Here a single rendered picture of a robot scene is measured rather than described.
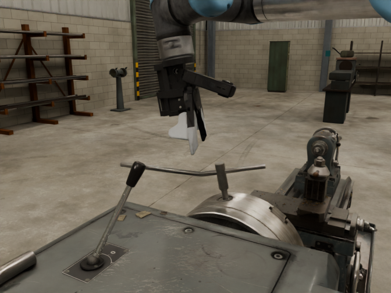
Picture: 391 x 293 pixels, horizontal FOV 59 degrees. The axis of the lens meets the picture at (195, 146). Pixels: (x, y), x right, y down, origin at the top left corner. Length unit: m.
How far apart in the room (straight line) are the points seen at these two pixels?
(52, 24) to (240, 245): 8.78
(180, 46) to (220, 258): 0.42
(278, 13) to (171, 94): 0.26
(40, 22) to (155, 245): 8.51
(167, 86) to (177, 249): 0.35
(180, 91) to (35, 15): 8.24
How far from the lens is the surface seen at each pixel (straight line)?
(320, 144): 1.84
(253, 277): 0.53
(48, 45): 9.05
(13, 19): 8.55
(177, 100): 0.74
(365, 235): 2.27
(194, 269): 0.53
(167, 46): 0.74
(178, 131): 0.72
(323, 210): 1.32
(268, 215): 0.78
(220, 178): 0.78
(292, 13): 0.69
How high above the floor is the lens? 1.56
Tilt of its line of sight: 16 degrees down
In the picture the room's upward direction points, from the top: straight up
